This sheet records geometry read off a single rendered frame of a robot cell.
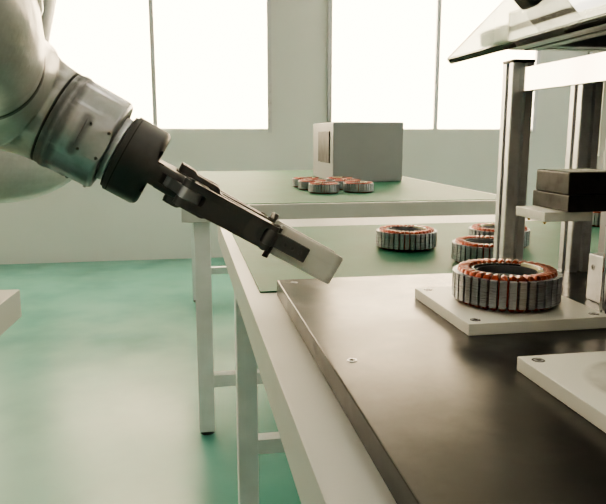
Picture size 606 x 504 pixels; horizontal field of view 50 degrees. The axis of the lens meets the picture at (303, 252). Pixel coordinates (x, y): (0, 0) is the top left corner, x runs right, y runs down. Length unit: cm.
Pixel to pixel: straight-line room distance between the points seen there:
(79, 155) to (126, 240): 460
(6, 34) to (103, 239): 479
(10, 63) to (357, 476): 34
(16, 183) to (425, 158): 473
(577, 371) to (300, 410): 21
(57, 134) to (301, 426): 32
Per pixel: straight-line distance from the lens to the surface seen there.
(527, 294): 69
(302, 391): 56
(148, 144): 60
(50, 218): 525
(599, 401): 49
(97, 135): 60
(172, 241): 518
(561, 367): 55
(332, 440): 48
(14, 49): 46
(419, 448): 42
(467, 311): 68
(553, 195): 73
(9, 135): 60
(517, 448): 44
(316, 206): 201
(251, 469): 175
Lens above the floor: 96
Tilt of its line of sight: 10 degrees down
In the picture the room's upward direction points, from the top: straight up
